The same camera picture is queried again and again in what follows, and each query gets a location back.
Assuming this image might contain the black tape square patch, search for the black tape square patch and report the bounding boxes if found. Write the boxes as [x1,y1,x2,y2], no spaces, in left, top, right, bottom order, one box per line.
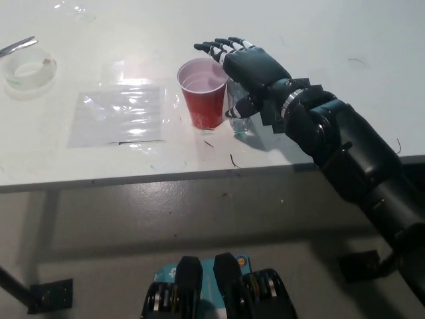
[260,77,325,134]

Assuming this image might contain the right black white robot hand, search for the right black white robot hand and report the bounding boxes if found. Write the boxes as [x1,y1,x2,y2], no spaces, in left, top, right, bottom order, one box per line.
[193,35,295,120]

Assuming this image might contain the black teal robot torso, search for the black teal robot torso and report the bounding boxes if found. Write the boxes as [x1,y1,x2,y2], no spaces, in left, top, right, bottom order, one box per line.
[139,253,298,319]

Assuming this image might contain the crumpled clear tape piece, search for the crumpled clear tape piece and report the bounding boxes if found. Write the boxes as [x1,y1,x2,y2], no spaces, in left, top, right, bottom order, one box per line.
[54,2,90,17]

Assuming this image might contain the glossy grey plastic sheet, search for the glossy grey plastic sheet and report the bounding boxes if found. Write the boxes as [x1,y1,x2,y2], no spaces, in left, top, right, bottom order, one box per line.
[67,84,166,149]

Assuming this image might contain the silver scissors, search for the silver scissors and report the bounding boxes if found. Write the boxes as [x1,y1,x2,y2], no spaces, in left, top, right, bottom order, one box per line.
[0,35,38,59]

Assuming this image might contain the red plastic cup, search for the red plastic cup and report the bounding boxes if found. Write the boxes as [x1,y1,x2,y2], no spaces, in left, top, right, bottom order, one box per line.
[176,58,229,130]

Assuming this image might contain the clear tape roll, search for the clear tape roll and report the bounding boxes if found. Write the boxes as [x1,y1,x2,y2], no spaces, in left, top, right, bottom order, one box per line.
[1,48,58,90]

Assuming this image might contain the clear soap bottle black pump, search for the clear soap bottle black pump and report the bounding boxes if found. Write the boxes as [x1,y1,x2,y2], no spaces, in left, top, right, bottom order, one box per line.
[226,79,255,134]

